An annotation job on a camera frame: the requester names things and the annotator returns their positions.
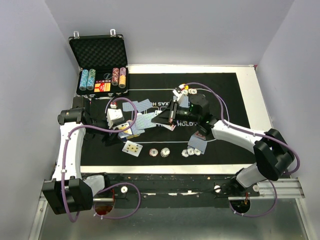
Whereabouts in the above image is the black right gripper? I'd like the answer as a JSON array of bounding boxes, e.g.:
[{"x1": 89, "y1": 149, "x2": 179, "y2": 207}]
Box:
[{"x1": 151, "y1": 100, "x2": 200, "y2": 126}]

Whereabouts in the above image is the blue playing card box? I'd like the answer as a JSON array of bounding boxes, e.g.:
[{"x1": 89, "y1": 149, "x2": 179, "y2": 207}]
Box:
[{"x1": 113, "y1": 122, "x2": 141, "y2": 139}]

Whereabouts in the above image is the face up spade card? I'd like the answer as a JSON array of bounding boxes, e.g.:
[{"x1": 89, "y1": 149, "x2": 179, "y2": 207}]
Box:
[{"x1": 122, "y1": 140, "x2": 143, "y2": 157}]

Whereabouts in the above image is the red triangular dealer button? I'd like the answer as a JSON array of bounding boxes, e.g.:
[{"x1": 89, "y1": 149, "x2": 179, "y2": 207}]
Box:
[{"x1": 194, "y1": 131, "x2": 206, "y2": 141}]

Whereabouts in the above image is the blue backed card bottom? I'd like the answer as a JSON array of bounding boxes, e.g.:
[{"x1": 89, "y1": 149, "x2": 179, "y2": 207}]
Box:
[{"x1": 188, "y1": 141, "x2": 208, "y2": 154}]

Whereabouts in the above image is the blue backed card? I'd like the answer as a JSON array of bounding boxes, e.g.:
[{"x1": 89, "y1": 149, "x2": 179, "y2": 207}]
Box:
[
  {"x1": 188, "y1": 141, "x2": 208, "y2": 154},
  {"x1": 122, "y1": 102, "x2": 136, "y2": 112}
]

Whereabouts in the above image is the blue backed card fan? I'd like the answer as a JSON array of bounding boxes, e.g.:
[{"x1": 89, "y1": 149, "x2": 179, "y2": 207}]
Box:
[{"x1": 132, "y1": 112, "x2": 156, "y2": 131}]

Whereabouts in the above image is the blue poker chip stack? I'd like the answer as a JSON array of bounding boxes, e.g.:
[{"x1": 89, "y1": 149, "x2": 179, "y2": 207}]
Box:
[{"x1": 181, "y1": 148, "x2": 202, "y2": 158}]

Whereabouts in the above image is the red poker chip stack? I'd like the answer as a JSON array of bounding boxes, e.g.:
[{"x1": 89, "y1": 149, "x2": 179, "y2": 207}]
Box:
[{"x1": 149, "y1": 148, "x2": 159, "y2": 157}]

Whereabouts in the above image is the grey poker chip stack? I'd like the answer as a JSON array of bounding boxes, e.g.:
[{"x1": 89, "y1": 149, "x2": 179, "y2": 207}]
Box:
[{"x1": 160, "y1": 147, "x2": 170, "y2": 158}]

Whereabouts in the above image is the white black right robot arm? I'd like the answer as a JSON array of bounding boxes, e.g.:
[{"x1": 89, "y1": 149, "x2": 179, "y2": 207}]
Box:
[{"x1": 151, "y1": 93, "x2": 295, "y2": 196}]

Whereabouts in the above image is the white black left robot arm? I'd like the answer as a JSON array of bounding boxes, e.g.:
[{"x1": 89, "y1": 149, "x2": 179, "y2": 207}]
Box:
[{"x1": 42, "y1": 96, "x2": 111, "y2": 215}]

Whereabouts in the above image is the black poker table mat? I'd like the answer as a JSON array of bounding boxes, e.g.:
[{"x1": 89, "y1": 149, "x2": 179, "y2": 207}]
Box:
[{"x1": 81, "y1": 73, "x2": 255, "y2": 166}]

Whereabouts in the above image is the card deck in case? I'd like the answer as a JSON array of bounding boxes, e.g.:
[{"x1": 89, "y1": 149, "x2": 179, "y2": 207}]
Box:
[{"x1": 94, "y1": 80, "x2": 112, "y2": 93}]

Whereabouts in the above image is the green chip row in case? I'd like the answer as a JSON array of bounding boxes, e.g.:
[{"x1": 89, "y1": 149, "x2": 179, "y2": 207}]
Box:
[{"x1": 86, "y1": 68, "x2": 96, "y2": 91}]

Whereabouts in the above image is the red chip row in case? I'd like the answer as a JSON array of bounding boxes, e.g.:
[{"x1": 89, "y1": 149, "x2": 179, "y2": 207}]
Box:
[{"x1": 111, "y1": 67, "x2": 120, "y2": 86}]

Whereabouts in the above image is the blue chip row in case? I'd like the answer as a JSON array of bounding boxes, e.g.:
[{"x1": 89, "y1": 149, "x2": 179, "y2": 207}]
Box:
[{"x1": 79, "y1": 69, "x2": 89, "y2": 91}]

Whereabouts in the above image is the white table board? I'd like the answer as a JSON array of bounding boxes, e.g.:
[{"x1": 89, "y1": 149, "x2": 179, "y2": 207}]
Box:
[{"x1": 80, "y1": 64, "x2": 272, "y2": 175}]

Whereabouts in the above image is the orange chip row in case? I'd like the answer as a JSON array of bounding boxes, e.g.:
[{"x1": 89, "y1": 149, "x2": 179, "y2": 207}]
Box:
[{"x1": 118, "y1": 67, "x2": 127, "y2": 89}]

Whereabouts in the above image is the black aluminium poker case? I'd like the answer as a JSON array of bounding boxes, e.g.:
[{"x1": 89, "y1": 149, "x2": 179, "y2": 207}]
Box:
[{"x1": 68, "y1": 29, "x2": 129, "y2": 99}]

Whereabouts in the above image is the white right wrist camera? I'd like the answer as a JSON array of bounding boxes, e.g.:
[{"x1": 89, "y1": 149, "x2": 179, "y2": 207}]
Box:
[{"x1": 172, "y1": 88, "x2": 188, "y2": 106}]

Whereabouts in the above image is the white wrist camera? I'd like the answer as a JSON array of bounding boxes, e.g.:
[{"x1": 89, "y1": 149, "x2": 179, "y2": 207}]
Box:
[
  {"x1": 172, "y1": 88, "x2": 188, "y2": 106},
  {"x1": 106, "y1": 108, "x2": 125, "y2": 129}
]

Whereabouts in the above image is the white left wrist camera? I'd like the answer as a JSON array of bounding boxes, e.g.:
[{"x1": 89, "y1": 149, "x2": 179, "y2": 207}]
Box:
[{"x1": 106, "y1": 108, "x2": 125, "y2": 129}]

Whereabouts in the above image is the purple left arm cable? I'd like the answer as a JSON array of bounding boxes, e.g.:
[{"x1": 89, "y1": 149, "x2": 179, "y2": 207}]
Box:
[{"x1": 61, "y1": 97, "x2": 142, "y2": 223}]

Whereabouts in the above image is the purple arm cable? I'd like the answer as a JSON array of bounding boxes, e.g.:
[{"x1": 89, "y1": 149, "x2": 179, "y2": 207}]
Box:
[
  {"x1": 61, "y1": 97, "x2": 142, "y2": 223},
  {"x1": 182, "y1": 82, "x2": 301, "y2": 218}
]

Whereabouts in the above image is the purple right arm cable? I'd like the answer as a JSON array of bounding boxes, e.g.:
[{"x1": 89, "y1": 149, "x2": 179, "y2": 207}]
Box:
[{"x1": 182, "y1": 82, "x2": 301, "y2": 218}]

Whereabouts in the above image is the aluminium rail frame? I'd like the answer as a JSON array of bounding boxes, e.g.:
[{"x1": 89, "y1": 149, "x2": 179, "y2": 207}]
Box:
[{"x1": 28, "y1": 175, "x2": 307, "y2": 240}]

